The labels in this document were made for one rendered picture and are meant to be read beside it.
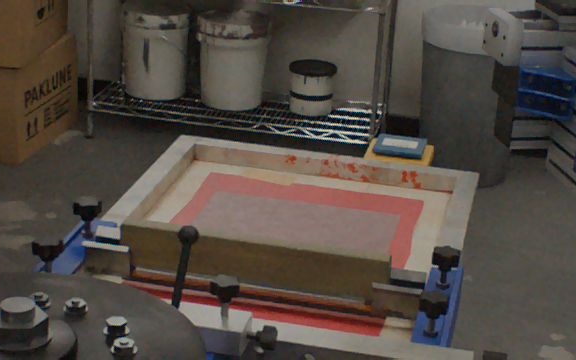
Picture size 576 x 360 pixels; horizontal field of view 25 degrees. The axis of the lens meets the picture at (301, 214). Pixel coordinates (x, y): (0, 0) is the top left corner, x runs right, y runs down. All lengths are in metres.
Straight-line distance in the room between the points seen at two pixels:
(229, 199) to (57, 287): 1.18
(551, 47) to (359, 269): 1.00
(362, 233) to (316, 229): 0.08
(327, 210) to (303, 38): 3.39
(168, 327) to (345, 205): 1.26
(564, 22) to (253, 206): 0.80
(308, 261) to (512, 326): 2.28
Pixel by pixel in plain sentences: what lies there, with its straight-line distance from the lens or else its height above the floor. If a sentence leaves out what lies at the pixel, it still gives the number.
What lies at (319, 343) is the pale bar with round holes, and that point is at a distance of 1.64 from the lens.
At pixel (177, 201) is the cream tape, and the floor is 0.96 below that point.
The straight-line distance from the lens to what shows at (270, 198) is 2.32.
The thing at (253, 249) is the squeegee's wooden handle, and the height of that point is 1.05.
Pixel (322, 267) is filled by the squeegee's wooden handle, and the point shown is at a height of 1.03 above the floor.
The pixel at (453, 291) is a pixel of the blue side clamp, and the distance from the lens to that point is 1.89.
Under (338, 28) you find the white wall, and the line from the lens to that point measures 5.59.
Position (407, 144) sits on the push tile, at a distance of 2.61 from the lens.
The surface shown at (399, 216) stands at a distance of 2.28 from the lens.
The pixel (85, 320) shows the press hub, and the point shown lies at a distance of 1.09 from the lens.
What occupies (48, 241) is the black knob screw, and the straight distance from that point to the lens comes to 1.86.
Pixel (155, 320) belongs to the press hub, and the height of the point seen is 1.31.
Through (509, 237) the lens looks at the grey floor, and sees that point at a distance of 4.77.
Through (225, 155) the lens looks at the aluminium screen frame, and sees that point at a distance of 2.47.
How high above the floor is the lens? 1.81
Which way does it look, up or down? 22 degrees down
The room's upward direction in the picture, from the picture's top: 4 degrees clockwise
